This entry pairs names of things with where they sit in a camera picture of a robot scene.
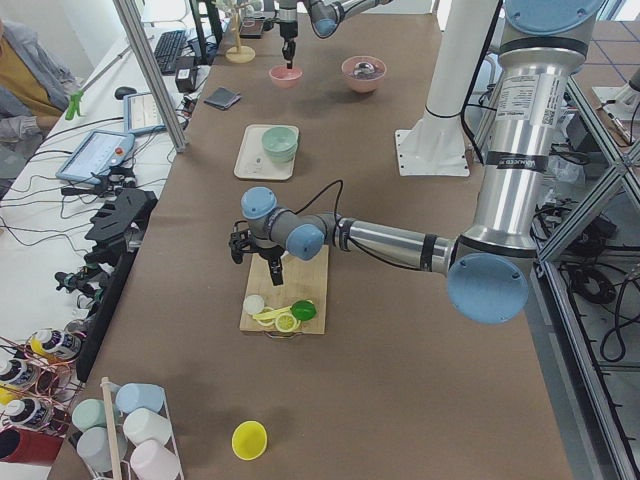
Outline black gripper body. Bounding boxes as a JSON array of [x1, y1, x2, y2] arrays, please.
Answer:
[[279, 22, 298, 50], [252, 237, 285, 264]]

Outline small pink bowl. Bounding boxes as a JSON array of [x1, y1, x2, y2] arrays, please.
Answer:
[[268, 65, 303, 89]]

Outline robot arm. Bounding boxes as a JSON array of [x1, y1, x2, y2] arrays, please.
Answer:
[[229, 1, 601, 324], [276, 0, 388, 70]]

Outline large pink bowl with ice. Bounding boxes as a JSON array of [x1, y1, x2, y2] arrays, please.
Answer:
[[341, 55, 387, 93]]

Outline wooden cutting board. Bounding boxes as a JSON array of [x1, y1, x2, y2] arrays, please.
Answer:
[[245, 246, 329, 335]]

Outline dark tray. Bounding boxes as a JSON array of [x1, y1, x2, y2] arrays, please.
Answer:
[[239, 18, 265, 39]]

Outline white steamed bun toy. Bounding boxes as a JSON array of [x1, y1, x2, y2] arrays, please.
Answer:
[[243, 294, 265, 316]]

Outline green lime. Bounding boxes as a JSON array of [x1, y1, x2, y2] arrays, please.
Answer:
[[290, 300, 317, 322]]

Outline lemon slice front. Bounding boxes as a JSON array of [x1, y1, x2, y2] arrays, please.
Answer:
[[274, 313, 300, 333]]

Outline wooden mug tree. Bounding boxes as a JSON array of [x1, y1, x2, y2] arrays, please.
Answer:
[[215, 0, 262, 64]]

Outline grey folded cloth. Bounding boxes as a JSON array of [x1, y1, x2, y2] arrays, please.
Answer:
[[204, 87, 242, 110]]

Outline stacked green bowls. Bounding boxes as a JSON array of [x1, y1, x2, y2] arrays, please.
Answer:
[[261, 126, 298, 163]]

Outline cream serving tray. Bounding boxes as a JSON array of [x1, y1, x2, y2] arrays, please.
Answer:
[[234, 124, 295, 181]]

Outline black keyboard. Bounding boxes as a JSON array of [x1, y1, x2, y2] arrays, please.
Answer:
[[154, 30, 187, 75]]

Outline black tool stand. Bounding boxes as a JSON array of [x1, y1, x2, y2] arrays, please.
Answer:
[[55, 188, 158, 383]]

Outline teach pendant far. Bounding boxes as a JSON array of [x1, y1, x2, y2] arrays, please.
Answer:
[[123, 92, 165, 135]]

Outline teach pendant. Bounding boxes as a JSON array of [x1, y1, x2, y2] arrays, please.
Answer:
[[55, 130, 135, 184], [123, 92, 165, 135]]

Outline yellow plastic cup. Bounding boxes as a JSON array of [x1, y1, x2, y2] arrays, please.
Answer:
[[231, 420, 268, 461]]

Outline computer mouse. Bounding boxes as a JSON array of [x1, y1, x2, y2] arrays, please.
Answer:
[[114, 86, 137, 100]]

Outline teach pendant near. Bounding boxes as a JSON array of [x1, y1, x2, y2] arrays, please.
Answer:
[[55, 130, 135, 184]]

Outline cup rack with pastel cups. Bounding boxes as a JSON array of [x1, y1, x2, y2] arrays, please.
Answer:
[[70, 377, 185, 479]]

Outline person in grey jacket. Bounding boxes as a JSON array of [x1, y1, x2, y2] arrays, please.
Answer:
[[1, 20, 79, 158]]

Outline bottles in copper rack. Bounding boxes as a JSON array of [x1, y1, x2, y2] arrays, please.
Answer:
[[1, 328, 85, 467]]

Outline metal board handle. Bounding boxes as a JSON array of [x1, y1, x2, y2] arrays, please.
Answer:
[[263, 332, 302, 340]]

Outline aluminium frame post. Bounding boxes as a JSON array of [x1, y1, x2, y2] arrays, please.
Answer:
[[112, 0, 187, 153]]

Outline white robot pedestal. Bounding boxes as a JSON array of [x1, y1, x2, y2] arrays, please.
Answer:
[[396, 0, 502, 177]]

